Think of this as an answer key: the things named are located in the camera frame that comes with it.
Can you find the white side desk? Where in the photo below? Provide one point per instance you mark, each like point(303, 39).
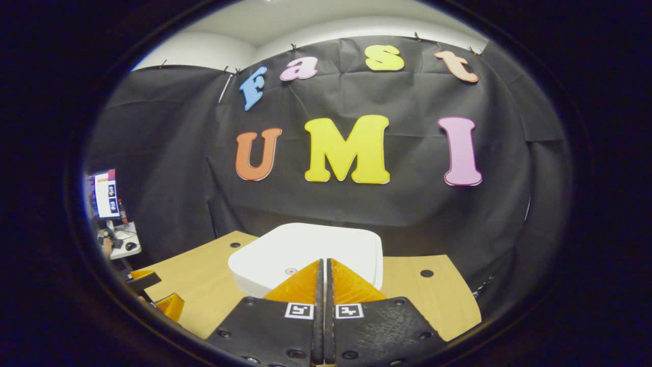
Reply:
point(127, 235)

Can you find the black keyboard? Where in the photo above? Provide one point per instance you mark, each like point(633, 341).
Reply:
point(116, 243)

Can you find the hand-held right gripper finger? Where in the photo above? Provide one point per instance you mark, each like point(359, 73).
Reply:
point(319, 331)
point(329, 331)

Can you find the computer monitor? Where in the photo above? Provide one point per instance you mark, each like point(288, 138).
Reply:
point(106, 193)

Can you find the white garbage bin with lid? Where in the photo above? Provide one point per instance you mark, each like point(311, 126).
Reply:
point(305, 244)

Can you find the red drink bottle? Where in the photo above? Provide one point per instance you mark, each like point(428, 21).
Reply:
point(122, 211)

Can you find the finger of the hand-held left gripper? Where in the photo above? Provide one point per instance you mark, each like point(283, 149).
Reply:
point(170, 306)
point(145, 280)

